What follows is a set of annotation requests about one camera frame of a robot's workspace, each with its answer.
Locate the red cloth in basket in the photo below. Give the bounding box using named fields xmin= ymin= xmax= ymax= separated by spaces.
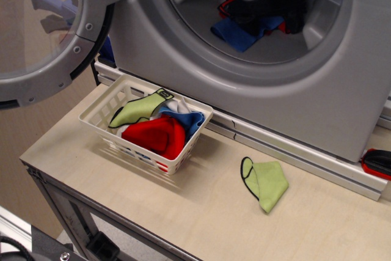
xmin=121 ymin=114 xmax=186 ymax=160

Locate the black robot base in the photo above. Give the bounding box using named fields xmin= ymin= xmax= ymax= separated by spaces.
xmin=1 ymin=227 xmax=86 ymax=261

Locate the green cloth on table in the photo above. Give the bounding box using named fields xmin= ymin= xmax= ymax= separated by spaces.
xmin=240 ymin=157 xmax=289 ymax=213

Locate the grey toy washing machine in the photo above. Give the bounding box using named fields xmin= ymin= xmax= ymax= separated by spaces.
xmin=108 ymin=0 xmax=390 ymax=161

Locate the black bracket under table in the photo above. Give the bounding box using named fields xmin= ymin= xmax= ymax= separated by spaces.
xmin=87 ymin=231 xmax=120 ymax=261

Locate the blue cloth in basket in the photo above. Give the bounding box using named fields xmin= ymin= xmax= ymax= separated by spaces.
xmin=158 ymin=106 xmax=205 ymax=142

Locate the grey metal table frame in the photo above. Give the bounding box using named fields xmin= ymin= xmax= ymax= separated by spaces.
xmin=21 ymin=160 xmax=199 ymax=260

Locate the red cloth with black trim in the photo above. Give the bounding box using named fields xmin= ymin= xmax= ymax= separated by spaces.
xmin=217 ymin=0 xmax=290 ymax=34

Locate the green cloth in basket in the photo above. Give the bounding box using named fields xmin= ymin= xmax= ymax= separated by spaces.
xmin=108 ymin=88 xmax=174 ymax=128

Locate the grey round washer door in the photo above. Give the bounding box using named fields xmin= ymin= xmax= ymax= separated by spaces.
xmin=1 ymin=0 xmax=120 ymax=109

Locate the blue clamp behind door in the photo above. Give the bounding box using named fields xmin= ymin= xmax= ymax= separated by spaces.
xmin=31 ymin=0 xmax=78 ymax=25

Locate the white plastic laundry basket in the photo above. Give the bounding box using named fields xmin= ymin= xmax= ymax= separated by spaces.
xmin=79 ymin=75 xmax=213 ymax=174

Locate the blue cloth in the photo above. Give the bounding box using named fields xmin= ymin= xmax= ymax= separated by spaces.
xmin=210 ymin=17 xmax=286 ymax=53
xmin=158 ymin=106 xmax=205 ymax=142

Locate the white cloth in basket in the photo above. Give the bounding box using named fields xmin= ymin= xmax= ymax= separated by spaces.
xmin=166 ymin=99 xmax=191 ymax=114

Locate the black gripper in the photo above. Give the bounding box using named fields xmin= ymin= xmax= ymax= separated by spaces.
xmin=239 ymin=0 xmax=307 ymax=37

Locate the white aluminium base rail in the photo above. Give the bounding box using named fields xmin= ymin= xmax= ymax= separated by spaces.
xmin=92 ymin=62 xmax=390 ymax=202

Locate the red and black tool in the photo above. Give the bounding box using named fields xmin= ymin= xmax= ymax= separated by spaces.
xmin=361 ymin=149 xmax=390 ymax=181

